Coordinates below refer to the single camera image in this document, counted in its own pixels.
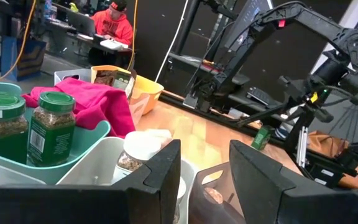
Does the black laptop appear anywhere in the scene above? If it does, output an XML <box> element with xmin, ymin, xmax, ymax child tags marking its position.
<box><xmin>66</xmin><ymin>11</ymin><xmax>96</xmax><ymax>37</ymax></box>

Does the red cloth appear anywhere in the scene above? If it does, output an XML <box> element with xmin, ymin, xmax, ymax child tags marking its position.
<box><xmin>21</xmin><ymin>77</ymin><xmax>136</xmax><ymax>139</ymax></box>

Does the yellow cable at blue box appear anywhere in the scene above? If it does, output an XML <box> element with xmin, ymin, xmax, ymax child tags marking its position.
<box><xmin>0</xmin><ymin>0</ymin><xmax>38</xmax><ymax>82</ymax></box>

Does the person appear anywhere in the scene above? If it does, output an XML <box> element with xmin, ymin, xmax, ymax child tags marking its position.
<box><xmin>90</xmin><ymin>0</ymin><xmax>135</xmax><ymax>47</ymax></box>

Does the black side desk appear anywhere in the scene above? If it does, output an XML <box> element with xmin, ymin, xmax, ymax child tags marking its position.
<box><xmin>166</xmin><ymin>51</ymin><xmax>291</xmax><ymax>116</ymax></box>

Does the yellow-orange plastic bin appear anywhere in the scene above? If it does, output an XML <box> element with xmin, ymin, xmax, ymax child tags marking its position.
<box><xmin>91</xmin><ymin>64</ymin><xmax>165</xmax><ymax>116</ymax></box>

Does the dark brown foil pouch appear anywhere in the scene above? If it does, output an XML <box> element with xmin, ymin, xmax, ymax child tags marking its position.
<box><xmin>93</xmin><ymin>70</ymin><xmax>116</xmax><ymax>87</ymax></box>

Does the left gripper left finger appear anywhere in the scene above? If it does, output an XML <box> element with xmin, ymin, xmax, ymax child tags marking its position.
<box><xmin>0</xmin><ymin>139</ymin><xmax>182</xmax><ymax>224</ymax></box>

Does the teal plastic bin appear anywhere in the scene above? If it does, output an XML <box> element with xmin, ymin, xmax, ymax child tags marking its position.
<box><xmin>0</xmin><ymin>81</ymin><xmax>112</xmax><ymax>186</ymax></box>

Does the white cable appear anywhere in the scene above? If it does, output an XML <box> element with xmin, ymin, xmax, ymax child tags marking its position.
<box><xmin>155</xmin><ymin>0</ymin><xmax>190</xmax><ymax>83</ymax></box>

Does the white-lid seasoning jar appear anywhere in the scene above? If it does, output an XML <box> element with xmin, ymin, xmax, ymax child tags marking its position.
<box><xmin>112</xmin><ymin>130</ymin><xmax>165</xmax><ymax>185</ymax></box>
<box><xmin>144</xmin><ymin>128</ymin><xmax>173</xmax><ymax>147</ymax></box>

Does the dark green small box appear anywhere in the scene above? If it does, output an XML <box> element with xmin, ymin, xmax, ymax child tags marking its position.
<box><xmin>251</xmin><ymin>125</ymin><xmax>275</xmax><ymax>151</ymax></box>

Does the yellow hanging cable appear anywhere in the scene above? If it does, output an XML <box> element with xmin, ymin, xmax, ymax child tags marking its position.
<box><xmin>126</xmin><ymin>0</ymin><xmax>140</xmax><ymax>72</ymax></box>

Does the light grey plastic bin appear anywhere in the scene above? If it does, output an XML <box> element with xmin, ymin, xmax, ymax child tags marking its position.
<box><xmin>56</xmin><ymin>136</ymin><xmax>198</xmax><ymax>224</ymax></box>

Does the dark translucent plastic bin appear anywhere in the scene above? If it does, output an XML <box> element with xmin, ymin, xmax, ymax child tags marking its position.
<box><xmin>187</xmin><ymin>161</ymin><xmax>248</xmax><ymax>224</ymax></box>

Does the green-lid spice jar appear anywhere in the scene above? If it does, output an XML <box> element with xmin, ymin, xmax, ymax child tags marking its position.
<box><xmin>26</xmin><ymin>91</ymin><xmax>76</xmax><ymax>168</ymax></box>

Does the silver aluminium bracket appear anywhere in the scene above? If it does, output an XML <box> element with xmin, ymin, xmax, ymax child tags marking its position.
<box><xmin>295</xmin><ymin>125</ymin><xmax>310</xmax><ymax>168</ymax></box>

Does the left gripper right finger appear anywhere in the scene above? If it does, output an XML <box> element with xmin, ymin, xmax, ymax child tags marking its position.
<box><xmin>228</xmin><ymin>139</ymin><xmax>358</xmax><ymax>224</ymax></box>

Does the brown bag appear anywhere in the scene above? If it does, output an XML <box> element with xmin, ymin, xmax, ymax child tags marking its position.
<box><xmin>306</xmin><ymin>129</ymin><xmax>358</xmax><ymax>190</ymax></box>

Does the dark office desk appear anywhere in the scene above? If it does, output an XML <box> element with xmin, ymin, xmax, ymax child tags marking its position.
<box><xmin>44</xmin><ymin>18</ymin><xmax>135</xmax><ymax>69</ymax></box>

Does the blue box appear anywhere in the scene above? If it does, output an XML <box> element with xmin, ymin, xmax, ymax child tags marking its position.
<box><xmin>0</xmin><ymin>35</ymin><xmax>48</xmax><ymax>82</ymax></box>

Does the black keyboard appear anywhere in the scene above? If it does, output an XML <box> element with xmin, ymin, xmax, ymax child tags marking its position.
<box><xmin>246</xmin><ymin>86</ymin><xmax>273</xmax><ymax>106</ymax></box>

